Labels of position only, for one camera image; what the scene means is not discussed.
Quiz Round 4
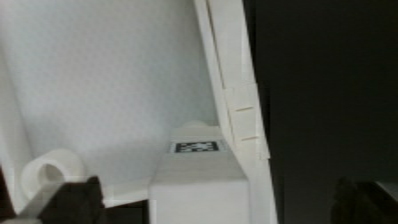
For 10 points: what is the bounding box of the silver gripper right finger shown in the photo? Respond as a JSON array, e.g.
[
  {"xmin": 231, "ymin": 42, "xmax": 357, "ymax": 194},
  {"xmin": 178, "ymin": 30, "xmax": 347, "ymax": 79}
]
[{"xmin": 331, "ymin": 178, "xmax": 398, "ymax": 224}]

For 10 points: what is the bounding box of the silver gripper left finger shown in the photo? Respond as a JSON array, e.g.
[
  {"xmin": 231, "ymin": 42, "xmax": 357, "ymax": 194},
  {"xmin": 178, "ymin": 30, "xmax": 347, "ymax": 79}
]
[{"xmin": 0, "ymin": 176, "xmax": 107, "ymax": 224}]

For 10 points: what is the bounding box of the white desk top tray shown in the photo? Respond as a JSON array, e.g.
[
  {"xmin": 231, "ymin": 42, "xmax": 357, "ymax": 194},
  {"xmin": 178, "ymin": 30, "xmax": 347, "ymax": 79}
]
[{"xmin": 0, "ymin": 0, "xmax": 279, "ymax": 224}]

